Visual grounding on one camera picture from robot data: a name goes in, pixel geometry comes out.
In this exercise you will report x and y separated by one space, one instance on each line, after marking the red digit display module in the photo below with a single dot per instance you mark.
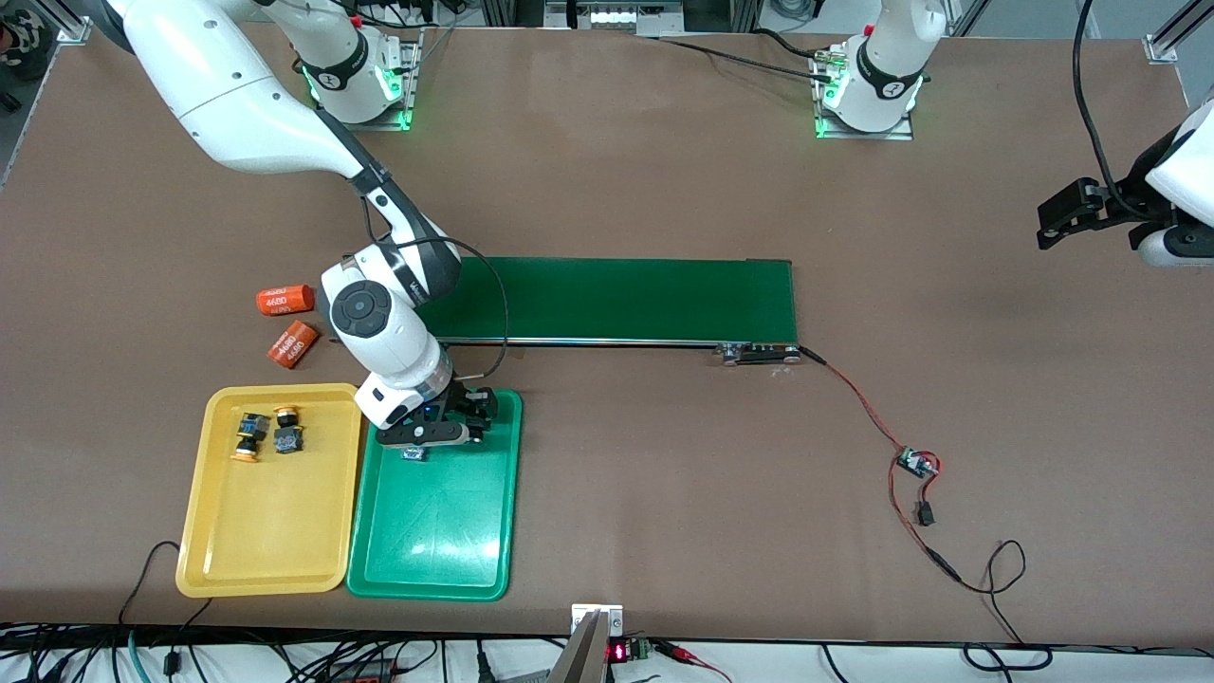
618 652

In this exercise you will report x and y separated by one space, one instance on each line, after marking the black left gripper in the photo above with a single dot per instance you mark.
1131 202

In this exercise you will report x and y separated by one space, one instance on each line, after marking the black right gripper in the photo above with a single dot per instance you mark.
471 405

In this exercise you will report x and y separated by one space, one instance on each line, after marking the yellow plastic tray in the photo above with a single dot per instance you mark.
275 531

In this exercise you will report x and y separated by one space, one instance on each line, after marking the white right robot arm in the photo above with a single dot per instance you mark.
228 95

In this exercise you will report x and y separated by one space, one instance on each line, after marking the white power strip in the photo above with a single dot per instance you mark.
612 16

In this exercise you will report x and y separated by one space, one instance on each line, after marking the small controller circuit board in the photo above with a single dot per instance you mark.
916 462

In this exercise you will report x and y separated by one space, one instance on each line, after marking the yellow mushroom push button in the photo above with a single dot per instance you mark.
248 434
287 433

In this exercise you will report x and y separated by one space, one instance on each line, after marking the green plastic tray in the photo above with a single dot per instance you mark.
436 512

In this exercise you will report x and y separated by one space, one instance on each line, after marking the red clip lead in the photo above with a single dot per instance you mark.
683 653

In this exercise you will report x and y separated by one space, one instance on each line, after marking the grey sneaker shoe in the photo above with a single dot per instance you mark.
24 47

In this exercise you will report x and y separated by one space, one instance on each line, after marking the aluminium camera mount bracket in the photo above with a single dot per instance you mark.
588 655

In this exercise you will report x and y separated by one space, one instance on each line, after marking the aluminium frame profile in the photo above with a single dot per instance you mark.
1162 49
71 28

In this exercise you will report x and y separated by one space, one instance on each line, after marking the orange cylinder printed 4680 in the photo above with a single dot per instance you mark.
292 343
285 300

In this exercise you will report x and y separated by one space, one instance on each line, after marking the green conveyor belt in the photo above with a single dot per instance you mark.
664 299

